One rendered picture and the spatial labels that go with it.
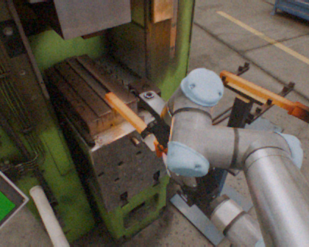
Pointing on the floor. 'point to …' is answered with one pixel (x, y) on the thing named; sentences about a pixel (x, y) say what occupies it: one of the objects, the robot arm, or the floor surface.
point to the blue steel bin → (299, 9)
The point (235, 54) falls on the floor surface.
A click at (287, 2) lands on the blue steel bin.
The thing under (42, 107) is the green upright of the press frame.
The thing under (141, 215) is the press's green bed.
